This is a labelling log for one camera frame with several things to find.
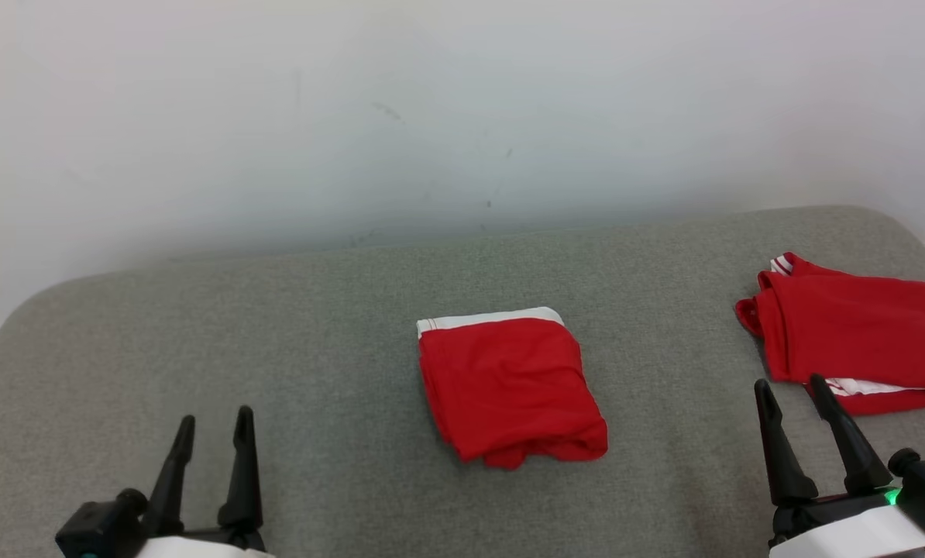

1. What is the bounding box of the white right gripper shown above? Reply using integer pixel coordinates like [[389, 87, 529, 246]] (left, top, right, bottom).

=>
[[753, 373, 925, 558]]

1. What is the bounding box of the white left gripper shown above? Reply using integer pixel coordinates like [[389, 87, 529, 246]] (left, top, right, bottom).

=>
[[132, 405, 274, 558]]

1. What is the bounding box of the red Bulls 23 jersey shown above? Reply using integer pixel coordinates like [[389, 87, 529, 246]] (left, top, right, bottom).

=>
[[734, 251, 925, 417]]

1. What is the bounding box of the red shorts white hem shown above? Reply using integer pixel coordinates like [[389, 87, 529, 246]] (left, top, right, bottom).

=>
[[416, 306, 610, 471]]

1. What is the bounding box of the grey fabric sofa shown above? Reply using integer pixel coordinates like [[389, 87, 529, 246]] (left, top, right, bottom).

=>
[[0, 205, 925, 558]]

